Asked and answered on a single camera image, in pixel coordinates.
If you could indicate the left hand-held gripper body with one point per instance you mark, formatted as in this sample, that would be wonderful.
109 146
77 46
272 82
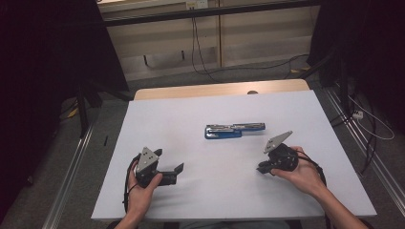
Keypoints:
147 160

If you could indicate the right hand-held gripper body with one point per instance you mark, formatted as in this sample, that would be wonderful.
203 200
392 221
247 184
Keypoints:
281 157

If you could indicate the blue stapler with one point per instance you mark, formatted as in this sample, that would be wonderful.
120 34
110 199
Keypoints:
223 132

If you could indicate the person's right hand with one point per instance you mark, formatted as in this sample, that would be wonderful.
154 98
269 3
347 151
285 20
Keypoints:
305 176

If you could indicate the person's left hand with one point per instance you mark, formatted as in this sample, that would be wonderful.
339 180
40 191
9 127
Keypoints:
138 198

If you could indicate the white table cover sheet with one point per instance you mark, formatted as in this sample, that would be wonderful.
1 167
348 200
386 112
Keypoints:
207 197

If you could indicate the small black floor piece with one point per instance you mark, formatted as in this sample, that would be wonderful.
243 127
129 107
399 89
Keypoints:
105 141

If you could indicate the black stand leg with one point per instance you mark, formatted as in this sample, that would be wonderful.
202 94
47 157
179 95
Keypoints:
83 108
342 86

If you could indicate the white power strip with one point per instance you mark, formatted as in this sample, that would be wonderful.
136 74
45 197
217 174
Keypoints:
358 114

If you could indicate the black curtain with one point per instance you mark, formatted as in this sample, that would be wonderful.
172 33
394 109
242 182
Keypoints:
366 47
38 63

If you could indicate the aluminium floor rail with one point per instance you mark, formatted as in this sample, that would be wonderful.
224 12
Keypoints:
68 178
366 140

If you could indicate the white wall socket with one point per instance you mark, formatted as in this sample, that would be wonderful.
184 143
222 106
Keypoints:
196 4

